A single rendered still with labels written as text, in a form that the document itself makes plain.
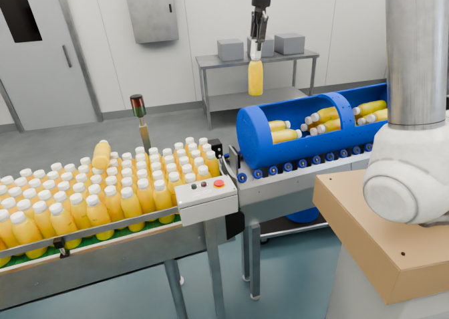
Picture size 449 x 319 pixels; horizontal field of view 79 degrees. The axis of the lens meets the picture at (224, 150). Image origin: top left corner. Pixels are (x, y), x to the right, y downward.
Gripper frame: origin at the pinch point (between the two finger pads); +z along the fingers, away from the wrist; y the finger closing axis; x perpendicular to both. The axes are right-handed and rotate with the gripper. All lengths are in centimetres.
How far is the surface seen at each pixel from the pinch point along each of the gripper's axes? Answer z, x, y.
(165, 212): 50, 45, -38
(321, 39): 61, -230, 301
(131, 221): 51, 57, -38
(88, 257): 62, 73, -42
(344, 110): 21.8, -36.9, -20.2
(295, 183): 55, -16, -27
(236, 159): 42.5, 11.2, -19.5
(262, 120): 23.3, 1.8, -20.0
